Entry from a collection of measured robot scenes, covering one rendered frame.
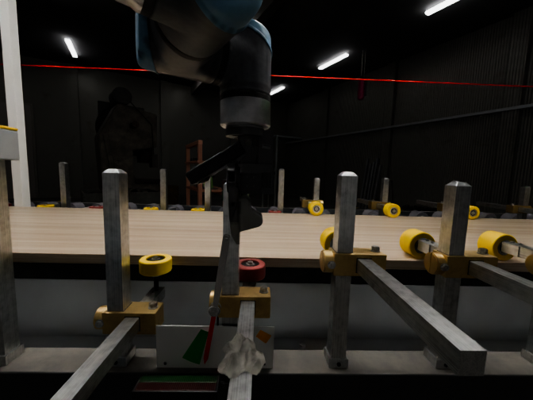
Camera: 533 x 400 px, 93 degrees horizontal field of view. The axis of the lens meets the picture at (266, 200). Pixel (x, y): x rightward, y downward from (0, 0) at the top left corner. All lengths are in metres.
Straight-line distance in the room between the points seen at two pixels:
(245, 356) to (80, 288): 0.67
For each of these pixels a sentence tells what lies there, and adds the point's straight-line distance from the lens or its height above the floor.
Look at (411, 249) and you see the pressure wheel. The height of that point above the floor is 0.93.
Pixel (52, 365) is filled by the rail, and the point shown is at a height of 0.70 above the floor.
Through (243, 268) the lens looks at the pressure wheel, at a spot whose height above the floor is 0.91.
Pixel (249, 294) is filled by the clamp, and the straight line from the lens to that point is 0.61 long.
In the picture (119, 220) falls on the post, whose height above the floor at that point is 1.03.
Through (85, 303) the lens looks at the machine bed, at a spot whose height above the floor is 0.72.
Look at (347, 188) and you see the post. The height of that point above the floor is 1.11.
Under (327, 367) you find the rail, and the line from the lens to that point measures 0.71.
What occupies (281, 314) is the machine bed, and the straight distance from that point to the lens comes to 0.88.
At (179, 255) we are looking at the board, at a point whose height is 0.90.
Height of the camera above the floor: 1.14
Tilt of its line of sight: 6 degrees down
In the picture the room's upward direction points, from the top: 2 degrees clockwise
